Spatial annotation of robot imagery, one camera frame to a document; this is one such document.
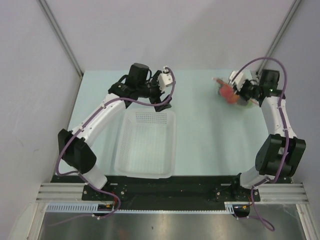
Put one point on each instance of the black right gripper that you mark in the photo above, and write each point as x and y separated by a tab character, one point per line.
240	92

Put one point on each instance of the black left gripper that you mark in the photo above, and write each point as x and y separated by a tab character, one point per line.
156	99

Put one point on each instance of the red orange toy mango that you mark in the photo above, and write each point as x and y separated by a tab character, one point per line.
233	99

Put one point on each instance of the clear zip top bag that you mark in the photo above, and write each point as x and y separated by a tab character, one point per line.
218	83

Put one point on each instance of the red toy apple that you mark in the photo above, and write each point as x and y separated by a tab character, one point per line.
226	91

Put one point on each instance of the green custard apple toy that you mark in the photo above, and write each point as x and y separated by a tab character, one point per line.
249	104

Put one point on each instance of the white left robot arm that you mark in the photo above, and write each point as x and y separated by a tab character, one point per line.
140	86

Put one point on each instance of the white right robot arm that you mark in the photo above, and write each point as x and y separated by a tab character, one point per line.
282	151

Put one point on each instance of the white perforated plastic basket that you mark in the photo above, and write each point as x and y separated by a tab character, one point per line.
146	145

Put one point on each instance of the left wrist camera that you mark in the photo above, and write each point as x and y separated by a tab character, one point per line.
165	79

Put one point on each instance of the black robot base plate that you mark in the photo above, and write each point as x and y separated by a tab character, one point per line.
179	193

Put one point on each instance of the white slotted cable duct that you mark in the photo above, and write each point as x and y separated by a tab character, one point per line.
72	207

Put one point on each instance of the aluminium frame rail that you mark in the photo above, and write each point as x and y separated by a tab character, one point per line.
53	23

